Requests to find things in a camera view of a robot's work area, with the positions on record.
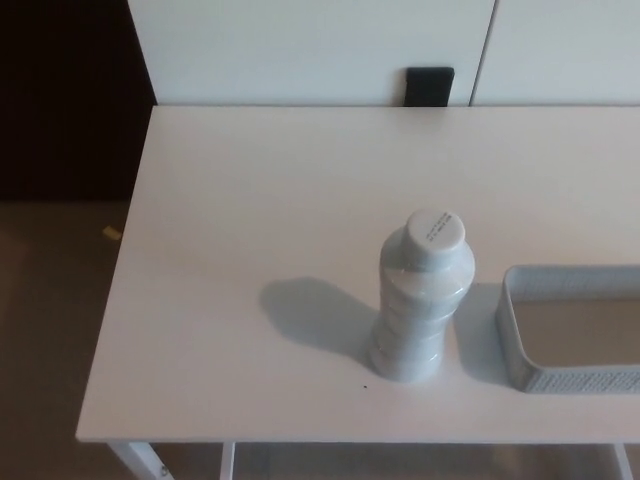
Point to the white desk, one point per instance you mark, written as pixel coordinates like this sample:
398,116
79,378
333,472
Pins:
250,200

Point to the small yellow paper scrap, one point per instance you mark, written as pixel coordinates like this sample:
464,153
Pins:
111,232

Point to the grey mesh container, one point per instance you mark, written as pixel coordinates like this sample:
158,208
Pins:
510,330

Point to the grey plastic bottle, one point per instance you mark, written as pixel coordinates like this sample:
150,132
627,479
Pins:
417,310

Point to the white cabinet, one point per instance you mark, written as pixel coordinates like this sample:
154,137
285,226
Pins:
310,45

